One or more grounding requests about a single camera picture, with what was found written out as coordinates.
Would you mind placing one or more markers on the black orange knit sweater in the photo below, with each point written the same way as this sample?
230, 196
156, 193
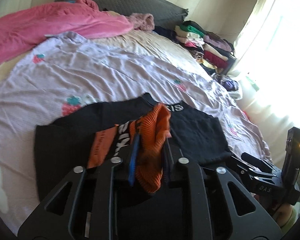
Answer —
97, 132

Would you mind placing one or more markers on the lilac strawberry bed sheet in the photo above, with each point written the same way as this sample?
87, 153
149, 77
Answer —
21, 112

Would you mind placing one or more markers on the white bag with clothes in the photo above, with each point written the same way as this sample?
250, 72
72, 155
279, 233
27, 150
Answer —
232, 87

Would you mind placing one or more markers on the dusty pink fluffy garment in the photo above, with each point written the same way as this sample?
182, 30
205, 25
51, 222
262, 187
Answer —
143, 22

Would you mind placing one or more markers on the pink blanket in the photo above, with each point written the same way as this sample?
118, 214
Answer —
23, 30

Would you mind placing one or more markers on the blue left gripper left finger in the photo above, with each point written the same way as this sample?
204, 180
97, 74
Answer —
133, 157

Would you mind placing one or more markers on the green right sleeve forearm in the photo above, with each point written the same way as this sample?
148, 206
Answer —
292, 220

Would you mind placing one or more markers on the dark navy garment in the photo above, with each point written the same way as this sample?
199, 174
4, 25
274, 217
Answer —
167, 33

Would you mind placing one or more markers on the right hand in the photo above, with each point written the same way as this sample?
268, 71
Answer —
283, 214

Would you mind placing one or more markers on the beige mattress cover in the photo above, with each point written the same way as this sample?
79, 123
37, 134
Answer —
108, 68

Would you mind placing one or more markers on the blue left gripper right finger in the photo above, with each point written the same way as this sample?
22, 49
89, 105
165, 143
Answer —
167, 162

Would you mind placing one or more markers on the stack of folded clothes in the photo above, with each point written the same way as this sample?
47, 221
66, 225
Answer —
213, 53

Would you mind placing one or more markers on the grey quilted headboard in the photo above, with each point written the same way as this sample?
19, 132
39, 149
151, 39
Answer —
165, 13

